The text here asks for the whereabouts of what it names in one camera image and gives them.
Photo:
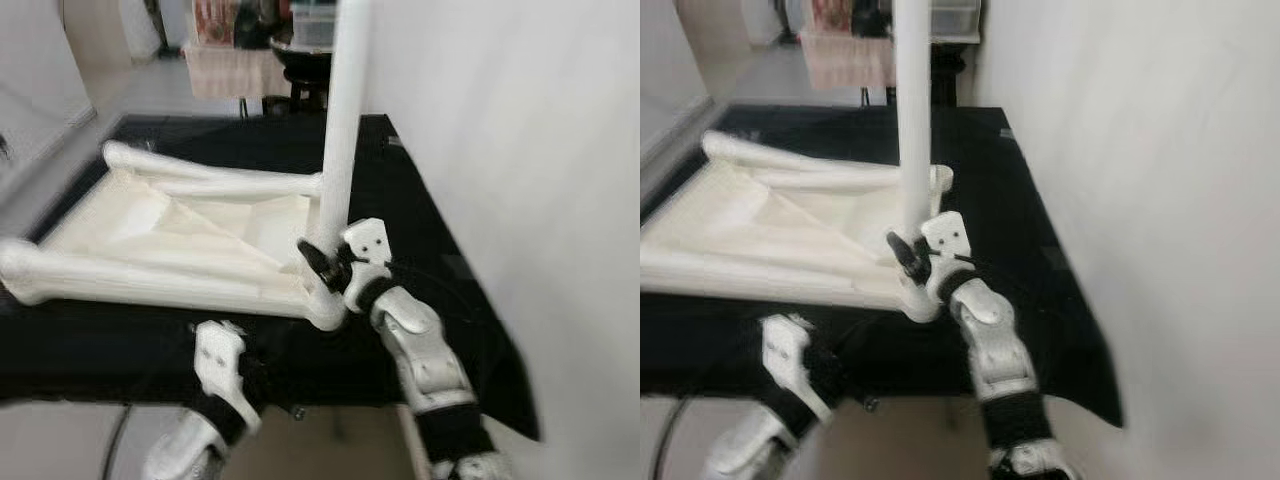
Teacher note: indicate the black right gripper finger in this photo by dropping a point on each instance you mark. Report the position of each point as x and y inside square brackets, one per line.
[908, 258]
[320, 265]

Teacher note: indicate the white plastic table leg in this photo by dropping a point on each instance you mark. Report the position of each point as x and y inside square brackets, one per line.
[345, 120]
[100, 275]
[720, 275]
[912, 100]
[745, 152]
[270, 185]
[150, 160]
[850, 180]

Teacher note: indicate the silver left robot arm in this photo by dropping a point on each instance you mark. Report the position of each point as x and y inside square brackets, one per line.
[745, 455]
[185, 455]

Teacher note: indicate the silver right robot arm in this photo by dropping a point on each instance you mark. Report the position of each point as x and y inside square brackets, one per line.
[1000, 345]
[420, 350]

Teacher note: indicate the black tablecloth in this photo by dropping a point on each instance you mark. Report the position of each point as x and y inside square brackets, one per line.
[720, 350]
[120, 350]

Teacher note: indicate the white plastic table top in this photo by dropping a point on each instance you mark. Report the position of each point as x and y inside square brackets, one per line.
[800, 225]
[200, 225]

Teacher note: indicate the black wok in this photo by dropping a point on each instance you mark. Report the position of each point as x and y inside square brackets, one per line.
[300, 60]
[955, 47]

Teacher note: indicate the pink cloth covered table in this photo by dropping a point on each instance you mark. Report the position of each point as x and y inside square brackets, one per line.
[235, 72]
[845, 60]

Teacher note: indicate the dark bag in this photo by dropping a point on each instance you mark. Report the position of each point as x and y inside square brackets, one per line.
[872, 15]
[262, 25]

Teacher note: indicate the red printed box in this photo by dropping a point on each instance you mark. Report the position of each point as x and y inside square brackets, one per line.
[215, 20]
[830, 14]

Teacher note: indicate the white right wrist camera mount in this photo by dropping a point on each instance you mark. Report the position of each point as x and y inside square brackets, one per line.
[368, 245]
[948, 238]

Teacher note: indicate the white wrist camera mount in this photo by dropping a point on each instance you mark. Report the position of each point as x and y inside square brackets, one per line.
[220, 360]
[948, 238]
[785, 350]
[368, 245]

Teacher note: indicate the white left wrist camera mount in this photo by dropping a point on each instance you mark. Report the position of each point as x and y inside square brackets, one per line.
[220, 360]
[785, 350]

